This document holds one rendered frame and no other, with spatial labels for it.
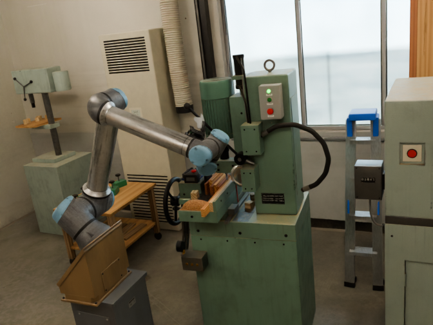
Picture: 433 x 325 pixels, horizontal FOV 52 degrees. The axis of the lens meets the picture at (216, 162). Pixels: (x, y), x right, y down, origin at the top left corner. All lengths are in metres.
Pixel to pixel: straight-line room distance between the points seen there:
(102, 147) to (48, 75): 2.10
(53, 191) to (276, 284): 2.65
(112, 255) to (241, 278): 0.69
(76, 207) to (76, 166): 2.14
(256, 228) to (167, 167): 1.82
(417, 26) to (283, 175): 1.54
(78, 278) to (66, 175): 2.21
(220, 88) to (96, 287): 1.15
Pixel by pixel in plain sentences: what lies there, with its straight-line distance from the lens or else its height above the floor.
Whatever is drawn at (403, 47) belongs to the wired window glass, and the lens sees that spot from 3.56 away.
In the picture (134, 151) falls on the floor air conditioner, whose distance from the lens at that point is 4.12.
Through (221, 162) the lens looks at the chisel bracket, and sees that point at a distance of 2.43.
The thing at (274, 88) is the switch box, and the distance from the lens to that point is 2.10.
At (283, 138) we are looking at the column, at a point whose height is 1.21.
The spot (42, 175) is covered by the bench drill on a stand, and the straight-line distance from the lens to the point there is 4.50.
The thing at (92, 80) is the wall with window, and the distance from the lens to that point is 4.61.
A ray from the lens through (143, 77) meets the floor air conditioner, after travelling 3.87.
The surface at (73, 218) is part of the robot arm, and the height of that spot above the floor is 0.94.
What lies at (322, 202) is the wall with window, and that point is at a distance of 3.88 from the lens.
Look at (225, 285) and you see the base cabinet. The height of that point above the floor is 0.41.
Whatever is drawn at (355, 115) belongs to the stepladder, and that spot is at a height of 1.15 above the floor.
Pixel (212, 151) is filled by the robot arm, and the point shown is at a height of 1.27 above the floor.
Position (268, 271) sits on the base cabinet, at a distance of 2.41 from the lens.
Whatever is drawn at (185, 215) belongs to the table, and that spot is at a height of 0.87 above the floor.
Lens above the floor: 1.78
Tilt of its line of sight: 17 degrees down
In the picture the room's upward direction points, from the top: 7 degrees counter-clockwise
